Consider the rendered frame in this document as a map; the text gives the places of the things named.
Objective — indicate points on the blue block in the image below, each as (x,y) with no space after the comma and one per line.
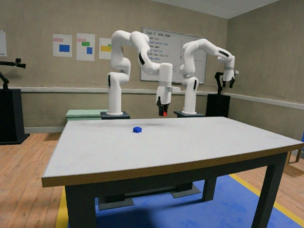
(137,129)

